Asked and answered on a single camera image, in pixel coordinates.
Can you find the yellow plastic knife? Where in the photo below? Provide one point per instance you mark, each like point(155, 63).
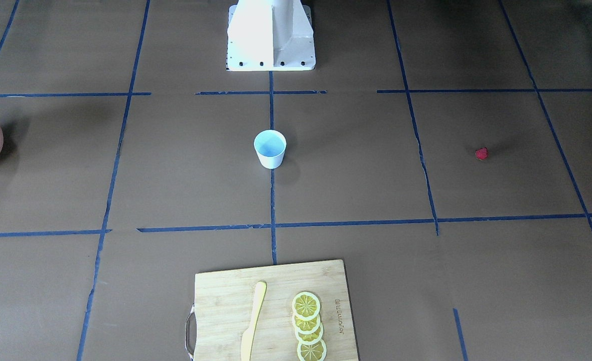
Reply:
point(247, 338)

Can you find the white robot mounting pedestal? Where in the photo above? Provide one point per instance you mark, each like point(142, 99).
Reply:
point(270, 36)

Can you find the light blue paper cup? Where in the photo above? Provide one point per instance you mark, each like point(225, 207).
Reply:
point(270, 146)

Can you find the bamboo cutting board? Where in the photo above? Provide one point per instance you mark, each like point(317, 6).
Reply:
point(222, 304)

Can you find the lemon slice bottom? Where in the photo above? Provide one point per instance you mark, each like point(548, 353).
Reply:
point(312, 352)

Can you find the lemon slice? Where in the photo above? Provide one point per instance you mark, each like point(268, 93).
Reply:
point(306, 326)
point(306, 306)
point(312, 352)
point(310, 338)

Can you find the lemon slice top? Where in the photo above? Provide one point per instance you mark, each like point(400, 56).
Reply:
point(306, 306)

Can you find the red strawberry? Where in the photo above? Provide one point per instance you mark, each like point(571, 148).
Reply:
point(482, 153)

